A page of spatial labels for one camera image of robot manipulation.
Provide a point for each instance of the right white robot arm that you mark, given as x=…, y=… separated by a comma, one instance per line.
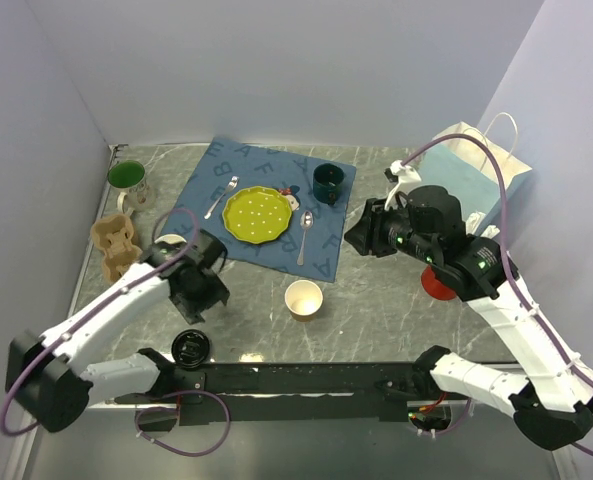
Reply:
x=551, y=400

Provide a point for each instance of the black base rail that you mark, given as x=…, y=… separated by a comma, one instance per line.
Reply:
x=292, y=391

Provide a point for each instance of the brown cardboard cup carrier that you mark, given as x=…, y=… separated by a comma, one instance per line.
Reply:
x=118, y=241

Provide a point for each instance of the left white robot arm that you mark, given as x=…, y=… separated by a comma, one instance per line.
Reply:
x=53, y=375

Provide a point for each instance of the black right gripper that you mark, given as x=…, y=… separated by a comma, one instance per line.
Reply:
x=375, y=217

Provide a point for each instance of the red cup with stirrers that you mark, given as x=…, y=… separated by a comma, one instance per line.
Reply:
x=434, y=287

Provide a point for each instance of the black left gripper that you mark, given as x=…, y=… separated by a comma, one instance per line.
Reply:
x=216, y=292

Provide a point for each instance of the green interior floral mug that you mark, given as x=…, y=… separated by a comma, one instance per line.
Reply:
x=135, y=194

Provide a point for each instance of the brown paper coffee cup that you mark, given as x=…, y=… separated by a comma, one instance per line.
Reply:
x=303, y=299

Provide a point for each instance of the green polka dot plate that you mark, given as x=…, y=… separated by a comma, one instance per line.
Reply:
x=257, y=215

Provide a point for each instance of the silver spoon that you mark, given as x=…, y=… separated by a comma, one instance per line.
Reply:
x=306, y=223

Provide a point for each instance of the silver fork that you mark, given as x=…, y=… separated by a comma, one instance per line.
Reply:
x=232, y=184

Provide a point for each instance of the dark teal mug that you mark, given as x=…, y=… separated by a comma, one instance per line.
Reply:
x=327, y=182

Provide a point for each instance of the small cartoon figure toy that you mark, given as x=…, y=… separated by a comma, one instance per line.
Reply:
x=291, y=194

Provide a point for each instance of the light blue paper bag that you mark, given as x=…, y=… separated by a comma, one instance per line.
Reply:
x=465, y=171

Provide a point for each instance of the stack of brown paper cups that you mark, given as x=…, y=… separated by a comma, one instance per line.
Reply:
x=171, y=239

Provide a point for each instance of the blue letter placemat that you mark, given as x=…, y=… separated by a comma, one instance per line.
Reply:
x=276, y=169

